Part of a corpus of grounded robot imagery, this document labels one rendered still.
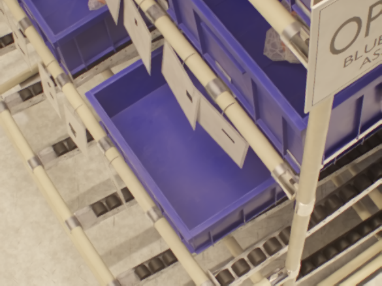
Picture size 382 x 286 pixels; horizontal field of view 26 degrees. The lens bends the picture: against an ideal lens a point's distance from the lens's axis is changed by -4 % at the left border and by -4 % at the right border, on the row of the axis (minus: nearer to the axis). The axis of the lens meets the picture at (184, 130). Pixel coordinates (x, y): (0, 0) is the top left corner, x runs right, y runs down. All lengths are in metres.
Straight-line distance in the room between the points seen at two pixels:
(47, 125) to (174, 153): 0.98
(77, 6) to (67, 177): 0.76
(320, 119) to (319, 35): 0.23
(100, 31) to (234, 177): 0.42
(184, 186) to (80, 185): 0.88
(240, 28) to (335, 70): 0.52
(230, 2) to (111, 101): 0.38
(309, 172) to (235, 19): 0.37
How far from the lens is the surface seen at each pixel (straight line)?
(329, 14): 0.84
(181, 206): 1.67
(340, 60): 0.94
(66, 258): 2.45
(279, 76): 1.40
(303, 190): 1.27
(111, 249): 2.44
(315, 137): 1.11
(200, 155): 1.70
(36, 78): 2.59
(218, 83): 1.41
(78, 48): 1.77
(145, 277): 1.93
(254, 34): 1.44
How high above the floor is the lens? 2.27
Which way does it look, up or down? 62 degrees down
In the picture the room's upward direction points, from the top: 7 degrees counter-clockwise
